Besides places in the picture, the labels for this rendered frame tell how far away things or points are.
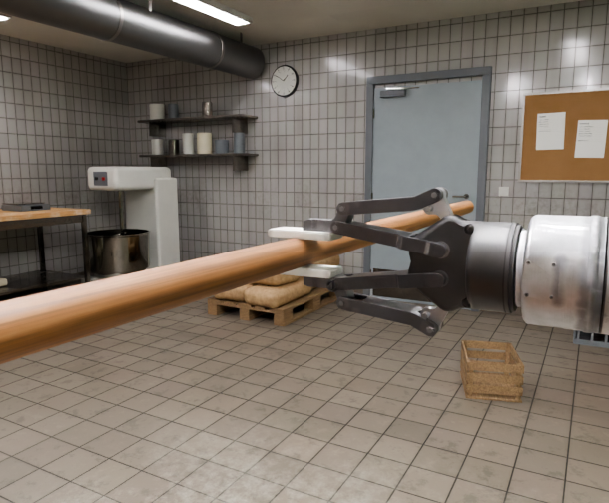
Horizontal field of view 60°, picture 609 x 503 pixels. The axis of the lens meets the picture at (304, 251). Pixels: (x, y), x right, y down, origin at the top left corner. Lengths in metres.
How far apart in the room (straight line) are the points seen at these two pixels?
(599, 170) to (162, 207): 4.20
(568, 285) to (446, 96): 4.67
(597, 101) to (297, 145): 2.76
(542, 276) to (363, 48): 5.06
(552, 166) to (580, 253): 4.47
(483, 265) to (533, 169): 4.47
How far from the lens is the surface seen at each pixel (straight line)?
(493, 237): 0.44
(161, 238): 5.95
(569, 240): 0.43
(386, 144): 5.19
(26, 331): 0.29
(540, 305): 0.43
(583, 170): 4.87
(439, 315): 0.48
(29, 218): 5.26
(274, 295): 4.34
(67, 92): 6.64
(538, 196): 4.91
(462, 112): 5.01
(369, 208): 0.48
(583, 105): 4.90
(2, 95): 6.21
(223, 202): 6.19
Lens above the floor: 1.28
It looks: 9 degrees down
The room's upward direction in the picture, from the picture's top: straight up
